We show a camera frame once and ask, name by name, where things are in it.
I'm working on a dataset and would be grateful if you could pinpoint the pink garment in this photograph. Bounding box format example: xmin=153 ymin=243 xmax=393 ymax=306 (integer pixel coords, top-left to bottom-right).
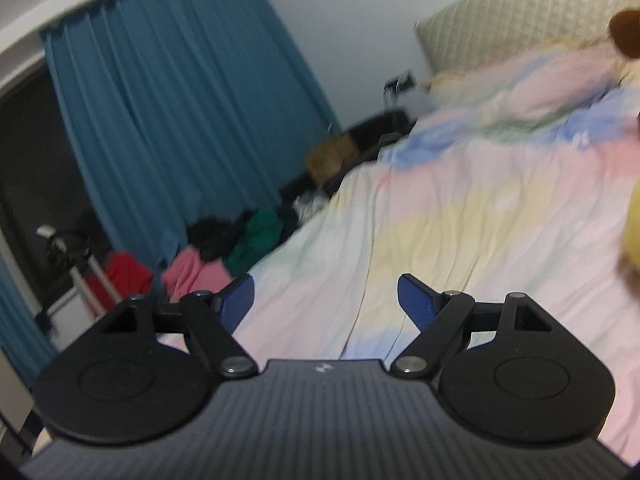
xmin=162 ymin=246 xmax=232 ymax=302

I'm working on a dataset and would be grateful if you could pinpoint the dark window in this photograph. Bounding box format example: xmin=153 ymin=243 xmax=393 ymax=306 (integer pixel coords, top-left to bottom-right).
xmin=0 ymin=68 xmax=111 ymax=307

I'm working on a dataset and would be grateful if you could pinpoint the black garment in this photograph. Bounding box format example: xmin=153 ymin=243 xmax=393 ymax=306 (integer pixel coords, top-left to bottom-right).
xmin=186 ymin=209 xmax=256 ymax=262

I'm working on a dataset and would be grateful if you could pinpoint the brown plush toy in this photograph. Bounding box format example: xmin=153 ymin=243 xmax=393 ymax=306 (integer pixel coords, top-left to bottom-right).
xmin=608 ymin=9 xmax=640 ymax=58

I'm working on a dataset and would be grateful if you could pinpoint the pastel rainbow bed sheet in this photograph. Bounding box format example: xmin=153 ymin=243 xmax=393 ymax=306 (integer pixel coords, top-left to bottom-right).
xmin=235 ymin=48 xmax=639 ymax=463

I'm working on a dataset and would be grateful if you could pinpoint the green garment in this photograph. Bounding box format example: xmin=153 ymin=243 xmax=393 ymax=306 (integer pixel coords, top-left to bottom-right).
xmin=222 ymin=206 xmax=299 ymax=278

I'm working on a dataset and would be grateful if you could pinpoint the red garment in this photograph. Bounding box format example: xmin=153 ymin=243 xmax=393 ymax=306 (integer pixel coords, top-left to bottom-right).
xmin=86 ymin=252 xmax=153 ymax=311

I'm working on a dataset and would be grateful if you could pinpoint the cream quilted headboard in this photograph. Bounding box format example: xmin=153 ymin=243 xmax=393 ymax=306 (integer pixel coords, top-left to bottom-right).
xmin=414 ymin=0 xmax=639 ymax=73

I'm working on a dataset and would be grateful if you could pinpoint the brown paper bag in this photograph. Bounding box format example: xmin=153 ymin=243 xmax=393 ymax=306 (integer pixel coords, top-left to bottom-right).
xmin=305 ymin=133 xmax=360 ymax=186

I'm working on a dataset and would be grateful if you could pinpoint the blue curtain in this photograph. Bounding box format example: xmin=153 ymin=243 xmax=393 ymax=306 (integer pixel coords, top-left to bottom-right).
xmin=0 ymin=0 xmax=344 ymax=386

